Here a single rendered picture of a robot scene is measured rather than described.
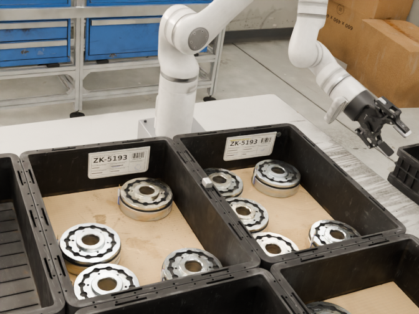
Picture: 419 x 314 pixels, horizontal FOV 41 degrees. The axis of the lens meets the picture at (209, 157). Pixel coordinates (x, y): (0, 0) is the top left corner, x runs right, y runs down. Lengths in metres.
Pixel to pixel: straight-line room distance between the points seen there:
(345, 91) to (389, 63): 2.60
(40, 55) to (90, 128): 1.35
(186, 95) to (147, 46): 1.78
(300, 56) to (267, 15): 3.20
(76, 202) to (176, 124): 0.38
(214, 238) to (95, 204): 0.26
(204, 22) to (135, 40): 1.82
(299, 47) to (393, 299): 0.63
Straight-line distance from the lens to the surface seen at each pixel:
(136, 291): 0.81
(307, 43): 1.38
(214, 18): 1.28
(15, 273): 0.98
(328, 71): 1.38
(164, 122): 1.39
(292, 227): 1.14
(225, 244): 0.96
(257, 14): 4.51
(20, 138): 1.58
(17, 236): 1.05
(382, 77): 4.00
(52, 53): 2.95
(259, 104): 1.89
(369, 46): 4.13
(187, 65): 1.34
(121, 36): 3.04
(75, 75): 3.01
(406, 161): 2.06
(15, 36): 2.88
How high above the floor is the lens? 1.51
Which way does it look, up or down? 31 degrees down
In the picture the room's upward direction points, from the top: 9 degrees clockwise
